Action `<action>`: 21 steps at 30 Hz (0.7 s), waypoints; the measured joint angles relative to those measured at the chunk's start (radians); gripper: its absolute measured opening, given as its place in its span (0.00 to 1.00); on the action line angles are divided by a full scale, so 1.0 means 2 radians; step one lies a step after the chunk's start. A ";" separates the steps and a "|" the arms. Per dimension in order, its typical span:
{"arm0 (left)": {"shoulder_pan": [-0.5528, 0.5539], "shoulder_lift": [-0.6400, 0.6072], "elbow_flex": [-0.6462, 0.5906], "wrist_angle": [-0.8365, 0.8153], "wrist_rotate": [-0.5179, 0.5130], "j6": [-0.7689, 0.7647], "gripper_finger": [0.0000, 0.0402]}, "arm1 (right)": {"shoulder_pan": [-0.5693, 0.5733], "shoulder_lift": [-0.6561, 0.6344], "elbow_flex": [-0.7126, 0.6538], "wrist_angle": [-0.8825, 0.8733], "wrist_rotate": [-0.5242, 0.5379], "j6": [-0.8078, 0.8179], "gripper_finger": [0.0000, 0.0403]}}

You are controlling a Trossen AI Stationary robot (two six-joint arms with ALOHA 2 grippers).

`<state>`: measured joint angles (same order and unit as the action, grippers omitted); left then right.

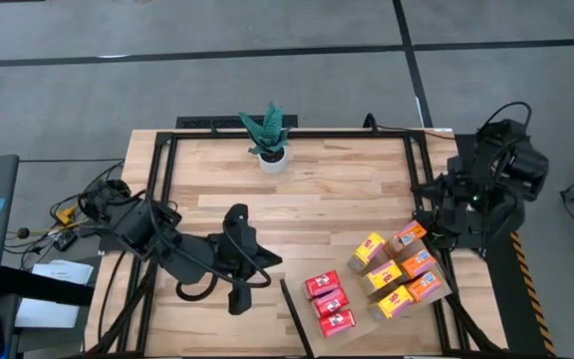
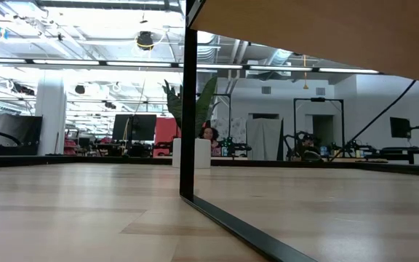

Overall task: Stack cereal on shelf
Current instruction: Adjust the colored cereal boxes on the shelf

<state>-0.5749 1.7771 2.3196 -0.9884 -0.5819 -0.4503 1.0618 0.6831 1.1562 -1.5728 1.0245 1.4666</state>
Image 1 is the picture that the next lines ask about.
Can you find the black ball knob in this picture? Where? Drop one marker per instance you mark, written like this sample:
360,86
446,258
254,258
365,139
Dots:
23,233

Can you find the black stand bar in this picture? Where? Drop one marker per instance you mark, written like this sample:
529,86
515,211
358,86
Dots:
43,289

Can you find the white paper sheets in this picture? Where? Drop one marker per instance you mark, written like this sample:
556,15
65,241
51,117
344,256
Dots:
68,271

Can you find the black power adapter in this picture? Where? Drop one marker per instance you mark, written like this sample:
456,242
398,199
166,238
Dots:
64,241

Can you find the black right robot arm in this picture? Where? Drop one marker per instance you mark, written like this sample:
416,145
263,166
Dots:
506,169

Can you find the orange Frosted Mini-Wheats box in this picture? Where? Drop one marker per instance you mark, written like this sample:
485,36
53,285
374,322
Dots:
425,285
406,237
419,262

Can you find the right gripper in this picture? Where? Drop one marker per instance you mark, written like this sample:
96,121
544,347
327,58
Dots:
456,199

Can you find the black mat with hazard stripe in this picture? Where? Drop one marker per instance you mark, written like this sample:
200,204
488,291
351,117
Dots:
516,309

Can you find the green plant in white pot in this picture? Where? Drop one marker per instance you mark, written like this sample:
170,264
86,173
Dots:
267,134

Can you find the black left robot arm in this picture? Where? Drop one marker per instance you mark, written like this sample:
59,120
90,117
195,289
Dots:
132,219

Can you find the red Froot Loops cereal box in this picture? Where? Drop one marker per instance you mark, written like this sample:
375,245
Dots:
331,302
322,285
337,324

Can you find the yellow Corn Pops cereal box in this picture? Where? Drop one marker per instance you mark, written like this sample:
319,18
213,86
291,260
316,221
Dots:
381,276
392,301
367,251

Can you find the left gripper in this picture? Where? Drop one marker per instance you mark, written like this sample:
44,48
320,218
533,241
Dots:
239,234

